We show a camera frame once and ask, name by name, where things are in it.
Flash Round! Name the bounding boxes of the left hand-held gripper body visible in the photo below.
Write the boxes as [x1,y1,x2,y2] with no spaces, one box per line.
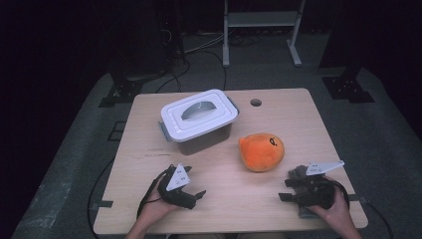
[157,162,197,211]

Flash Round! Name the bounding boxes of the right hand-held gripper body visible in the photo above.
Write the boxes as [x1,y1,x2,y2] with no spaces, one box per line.
[292,160,345,211]

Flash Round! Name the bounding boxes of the translucent grey storage box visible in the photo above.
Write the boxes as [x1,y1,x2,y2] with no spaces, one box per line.
[158,96,241,156]

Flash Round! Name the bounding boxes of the orange plush toy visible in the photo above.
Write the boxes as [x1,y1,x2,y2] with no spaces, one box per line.
[238,132,286,173]

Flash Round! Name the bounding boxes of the white plastic container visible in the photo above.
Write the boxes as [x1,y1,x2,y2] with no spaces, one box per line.
[160,89,240,143]

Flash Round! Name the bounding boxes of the person's right hand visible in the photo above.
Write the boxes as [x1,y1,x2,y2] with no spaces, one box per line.
[308,177,352,229]

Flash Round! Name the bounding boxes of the person's left hand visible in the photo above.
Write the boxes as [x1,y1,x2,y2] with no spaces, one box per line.
[137,188,182,230]

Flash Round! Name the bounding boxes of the black stand base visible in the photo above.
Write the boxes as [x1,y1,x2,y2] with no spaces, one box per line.
[319,63,376,104]
[99,66,173,108]

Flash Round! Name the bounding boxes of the white metal stand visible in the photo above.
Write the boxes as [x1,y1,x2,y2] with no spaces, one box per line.
[222,0,307,68]

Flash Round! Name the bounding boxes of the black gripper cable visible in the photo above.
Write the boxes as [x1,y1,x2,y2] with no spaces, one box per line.
[326,177,351,210]
[136,168,171,218]

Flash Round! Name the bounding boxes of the dark table edge strap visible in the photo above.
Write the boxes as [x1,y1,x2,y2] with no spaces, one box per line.
[343,193,367,204]
[90,199,114,211]

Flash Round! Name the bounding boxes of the thin black cable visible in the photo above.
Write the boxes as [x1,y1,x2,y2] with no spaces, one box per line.
[364,200,394,239]
[87,158,115,239]

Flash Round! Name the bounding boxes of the black floor cable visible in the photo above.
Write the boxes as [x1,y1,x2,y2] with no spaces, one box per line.
[155,59,192,94]
[182,49,228,92]

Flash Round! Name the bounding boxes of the white floor cables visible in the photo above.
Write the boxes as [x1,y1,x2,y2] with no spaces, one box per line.
[183,31,230,56]

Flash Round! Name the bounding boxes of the dark cable bundle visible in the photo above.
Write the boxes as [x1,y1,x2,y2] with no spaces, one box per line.
[228,33,263,48]

